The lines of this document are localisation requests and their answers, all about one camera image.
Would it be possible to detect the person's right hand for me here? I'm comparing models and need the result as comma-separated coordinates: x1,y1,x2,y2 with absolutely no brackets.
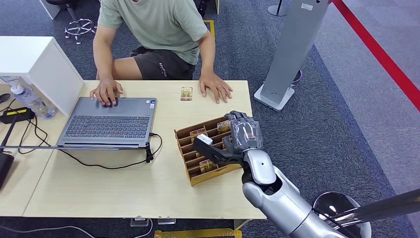
89,78,124,107

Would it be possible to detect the person's left hand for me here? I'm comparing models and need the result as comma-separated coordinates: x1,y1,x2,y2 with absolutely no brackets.
198,72,234,105

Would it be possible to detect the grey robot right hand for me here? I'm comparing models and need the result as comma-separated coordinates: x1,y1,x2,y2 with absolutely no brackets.
222,111,264,155

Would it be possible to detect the gold printed card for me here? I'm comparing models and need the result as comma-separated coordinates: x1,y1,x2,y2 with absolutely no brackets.
216,120,231,134
189,128,208,142
199,159,218,174
179,86,194,102

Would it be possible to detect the brown wooden card holder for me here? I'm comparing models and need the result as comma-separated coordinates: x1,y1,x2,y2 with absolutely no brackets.
174,116,244,187

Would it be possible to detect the person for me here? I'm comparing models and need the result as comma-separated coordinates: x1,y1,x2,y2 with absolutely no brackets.
90,0,234,107

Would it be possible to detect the grey laptop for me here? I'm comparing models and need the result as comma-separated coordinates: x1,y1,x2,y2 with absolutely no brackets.
55,96,158,151

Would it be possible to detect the office chair with chrome base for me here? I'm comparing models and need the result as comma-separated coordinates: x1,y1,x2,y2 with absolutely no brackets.
45,0,98,46

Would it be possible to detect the dark round stanchion base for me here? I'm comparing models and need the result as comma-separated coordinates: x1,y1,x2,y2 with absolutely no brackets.
291,69,303,86

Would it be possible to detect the clear plastic water bottle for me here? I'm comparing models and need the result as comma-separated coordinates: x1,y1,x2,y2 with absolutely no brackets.
9,83,57,120

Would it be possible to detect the white box cabinet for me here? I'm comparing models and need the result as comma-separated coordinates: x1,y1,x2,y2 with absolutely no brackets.
0,36,85,117

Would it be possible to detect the grey kiosk stand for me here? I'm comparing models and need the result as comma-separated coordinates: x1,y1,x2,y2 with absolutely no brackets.
253,0,331,113

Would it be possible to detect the thin grey bar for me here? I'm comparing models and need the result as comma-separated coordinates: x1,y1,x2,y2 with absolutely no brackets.
0,145,148,151

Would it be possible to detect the black power adapter yellow label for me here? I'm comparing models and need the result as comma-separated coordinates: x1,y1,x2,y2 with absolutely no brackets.
0,107,36,125

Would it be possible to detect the grey stanchion base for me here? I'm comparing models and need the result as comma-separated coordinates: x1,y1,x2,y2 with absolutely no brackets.
267,0,292,18

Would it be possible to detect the white furniture panel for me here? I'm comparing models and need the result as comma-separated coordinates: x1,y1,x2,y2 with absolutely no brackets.
39,0,63,21

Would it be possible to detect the chrome stanchion base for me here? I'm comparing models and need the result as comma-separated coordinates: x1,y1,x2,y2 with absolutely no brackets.
312,191,372,238

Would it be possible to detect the yellow tape strip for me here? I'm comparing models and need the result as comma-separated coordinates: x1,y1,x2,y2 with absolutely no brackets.
154,229,243,238

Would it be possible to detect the clear desk clamp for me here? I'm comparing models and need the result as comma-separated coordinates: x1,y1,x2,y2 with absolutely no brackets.
130,215,150,228
157,216,177,226

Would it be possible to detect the black router with antenna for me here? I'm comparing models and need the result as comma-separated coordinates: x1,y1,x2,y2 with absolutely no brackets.
0,115,19,192

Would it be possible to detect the red barrier belt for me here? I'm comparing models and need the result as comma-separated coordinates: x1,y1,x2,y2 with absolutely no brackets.
331,0,420,113

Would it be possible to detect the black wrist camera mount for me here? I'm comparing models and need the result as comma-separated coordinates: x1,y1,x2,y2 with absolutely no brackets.
192,133,246,167

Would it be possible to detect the black laptop cable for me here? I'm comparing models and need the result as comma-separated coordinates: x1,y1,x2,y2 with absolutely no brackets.
49,132,163,171

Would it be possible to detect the black adapter cable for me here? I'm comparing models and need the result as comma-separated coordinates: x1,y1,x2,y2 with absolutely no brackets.
17,116,51,155

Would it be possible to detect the white floor cable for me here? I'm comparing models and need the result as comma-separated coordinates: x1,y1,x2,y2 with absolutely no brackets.
0,225,97,238

